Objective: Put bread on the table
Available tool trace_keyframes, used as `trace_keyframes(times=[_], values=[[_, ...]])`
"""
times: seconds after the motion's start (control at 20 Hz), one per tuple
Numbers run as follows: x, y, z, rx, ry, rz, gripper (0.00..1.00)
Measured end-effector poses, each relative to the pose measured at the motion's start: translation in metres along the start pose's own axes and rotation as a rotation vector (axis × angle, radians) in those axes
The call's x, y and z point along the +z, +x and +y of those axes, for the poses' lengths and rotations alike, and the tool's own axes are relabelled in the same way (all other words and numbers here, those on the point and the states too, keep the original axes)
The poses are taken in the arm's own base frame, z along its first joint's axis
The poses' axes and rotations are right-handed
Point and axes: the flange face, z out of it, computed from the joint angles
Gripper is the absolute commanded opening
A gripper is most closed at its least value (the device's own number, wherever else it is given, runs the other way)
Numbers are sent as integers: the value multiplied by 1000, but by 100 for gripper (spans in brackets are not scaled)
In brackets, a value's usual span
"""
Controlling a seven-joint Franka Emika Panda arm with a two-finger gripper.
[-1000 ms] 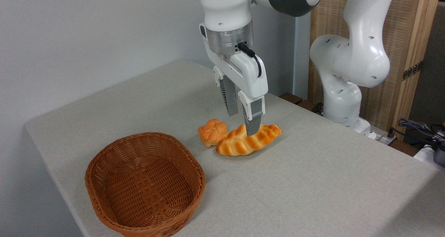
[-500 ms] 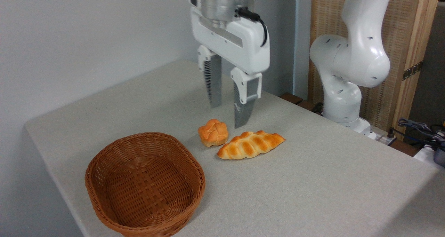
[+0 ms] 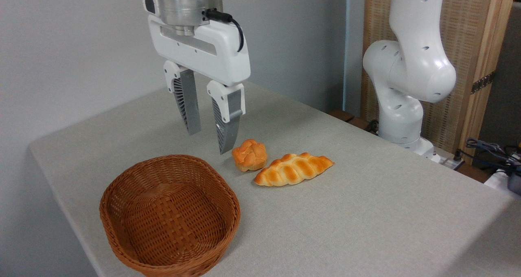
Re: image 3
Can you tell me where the bundle of dark cables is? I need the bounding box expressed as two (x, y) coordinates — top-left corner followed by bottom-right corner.
(465, 137), (521, 176)

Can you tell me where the grey-blue round object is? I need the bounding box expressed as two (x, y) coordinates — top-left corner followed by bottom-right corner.
(506, 170), (521, 196)

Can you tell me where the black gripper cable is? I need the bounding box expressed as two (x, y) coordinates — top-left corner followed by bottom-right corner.
(204, 9), (245, 53)

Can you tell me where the long braided bread loaf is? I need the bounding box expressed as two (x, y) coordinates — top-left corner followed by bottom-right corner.
(254, 152), (335, 187)

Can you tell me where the round orange bread bun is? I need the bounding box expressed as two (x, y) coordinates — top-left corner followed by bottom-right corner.
(232, 139), (268, 172)

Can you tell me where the brown wicker basket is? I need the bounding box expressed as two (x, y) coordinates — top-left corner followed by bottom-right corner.
(99, 154), (241, 277)

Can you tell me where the metal hinge on panel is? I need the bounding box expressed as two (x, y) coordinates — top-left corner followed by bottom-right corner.
(471, 71), (497, 95)

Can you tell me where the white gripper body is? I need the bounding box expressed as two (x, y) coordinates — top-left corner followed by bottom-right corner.
(142, 0), (252, 87)

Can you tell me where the dark wooden base board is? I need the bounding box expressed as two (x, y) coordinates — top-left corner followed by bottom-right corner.
(328, 109), (380, 136)

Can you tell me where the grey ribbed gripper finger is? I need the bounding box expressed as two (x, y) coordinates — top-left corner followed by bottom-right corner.
(206, 80), (246, 155)
(163, 60), (202, 136)

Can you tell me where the wooden woven screen panel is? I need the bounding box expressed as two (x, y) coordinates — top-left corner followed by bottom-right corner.
(360, 0), (517, 166)

